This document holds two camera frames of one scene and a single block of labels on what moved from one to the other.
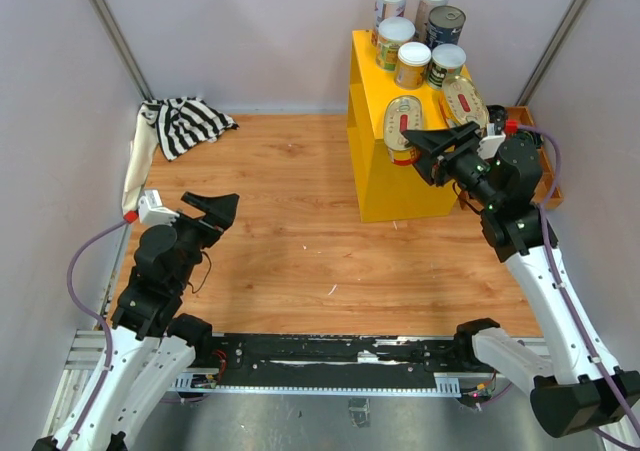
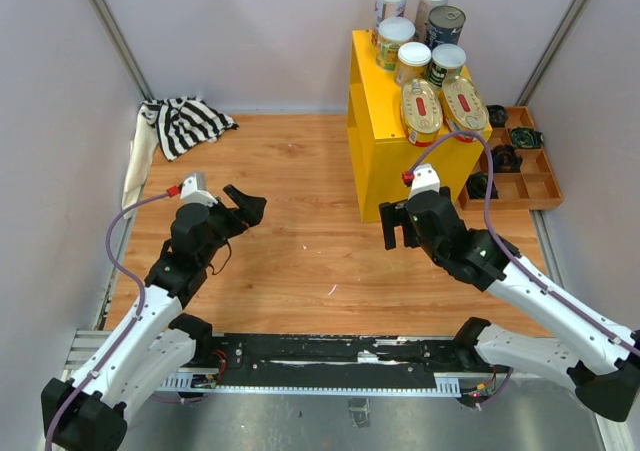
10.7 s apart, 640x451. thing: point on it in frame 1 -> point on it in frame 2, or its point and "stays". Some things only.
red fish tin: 464,103 stays
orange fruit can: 413,60 stays
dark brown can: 444,26 stays
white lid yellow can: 392,32 stays
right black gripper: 433,144 -> 394,214
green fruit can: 447,62 stays
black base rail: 322,361 stays
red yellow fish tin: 401,113 -> 422,112
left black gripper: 219,212 -> 248,213
